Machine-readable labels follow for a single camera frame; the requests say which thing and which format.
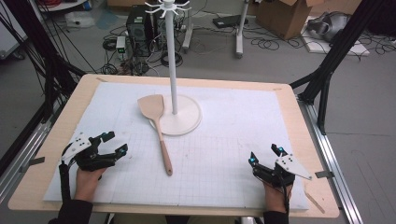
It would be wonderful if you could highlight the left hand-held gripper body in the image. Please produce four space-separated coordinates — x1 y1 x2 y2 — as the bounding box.
61 132 125 173

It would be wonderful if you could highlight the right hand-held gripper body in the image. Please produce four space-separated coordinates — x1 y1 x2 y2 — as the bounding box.
252 154 314 189

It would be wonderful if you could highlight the wooden spatula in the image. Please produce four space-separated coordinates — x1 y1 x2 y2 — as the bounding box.
136 93 174 176

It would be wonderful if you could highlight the white utensil rack stand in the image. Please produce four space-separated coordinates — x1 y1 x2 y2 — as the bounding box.
144 0 204 137

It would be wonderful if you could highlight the person's left hand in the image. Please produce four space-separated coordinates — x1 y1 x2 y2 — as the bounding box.
73 167 107 203

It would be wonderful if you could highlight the person's right hand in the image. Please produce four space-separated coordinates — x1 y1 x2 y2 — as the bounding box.
263 182 294 215

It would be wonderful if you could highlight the grey metal clamp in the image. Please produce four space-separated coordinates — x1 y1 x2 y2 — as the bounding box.
314 170 336 180
21 156 47 174

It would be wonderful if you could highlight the white grid mat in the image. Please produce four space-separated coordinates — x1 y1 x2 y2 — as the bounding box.
43 81 310 211

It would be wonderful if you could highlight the thin wooden stick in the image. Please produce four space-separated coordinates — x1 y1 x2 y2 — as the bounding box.
303 189 327 215

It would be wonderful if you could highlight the small white device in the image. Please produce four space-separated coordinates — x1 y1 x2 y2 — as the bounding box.
115 35 127 61

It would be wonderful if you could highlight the black computer tower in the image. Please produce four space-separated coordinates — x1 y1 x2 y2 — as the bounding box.
125 4 157 58

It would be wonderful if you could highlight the white foam board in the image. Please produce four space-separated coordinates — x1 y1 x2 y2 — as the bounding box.
300 16 372 58

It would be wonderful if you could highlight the clear plastic bag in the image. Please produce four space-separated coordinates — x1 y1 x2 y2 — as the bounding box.
63 10 96 30

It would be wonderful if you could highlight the grey bag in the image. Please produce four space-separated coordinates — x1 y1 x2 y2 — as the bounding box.
306 11 352 43

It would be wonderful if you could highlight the cardboard box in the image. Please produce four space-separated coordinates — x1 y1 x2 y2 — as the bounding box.
255 0 326 41

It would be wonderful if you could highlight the flat black device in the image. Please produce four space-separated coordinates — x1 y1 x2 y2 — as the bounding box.
212 14 249 29

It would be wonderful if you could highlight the round white table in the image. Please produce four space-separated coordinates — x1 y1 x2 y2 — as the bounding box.
36 0 89 13

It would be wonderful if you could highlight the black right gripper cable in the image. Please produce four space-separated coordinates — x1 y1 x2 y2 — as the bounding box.
280 181 293 217

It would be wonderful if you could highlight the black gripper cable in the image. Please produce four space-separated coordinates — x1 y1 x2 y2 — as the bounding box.
58 148 76 203
280 181 293 217

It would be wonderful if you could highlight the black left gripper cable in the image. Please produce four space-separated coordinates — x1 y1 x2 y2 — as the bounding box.
58 148 76 203

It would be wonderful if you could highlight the aluminium rail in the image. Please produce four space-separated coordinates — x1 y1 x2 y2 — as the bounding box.
0 101 62 204
296 96 364 224

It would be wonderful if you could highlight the black frame post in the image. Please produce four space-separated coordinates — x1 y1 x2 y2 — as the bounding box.
0 0 87 176
289 0 386 136

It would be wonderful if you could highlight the coiled black cable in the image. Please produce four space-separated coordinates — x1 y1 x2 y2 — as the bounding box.
160 49 185 68

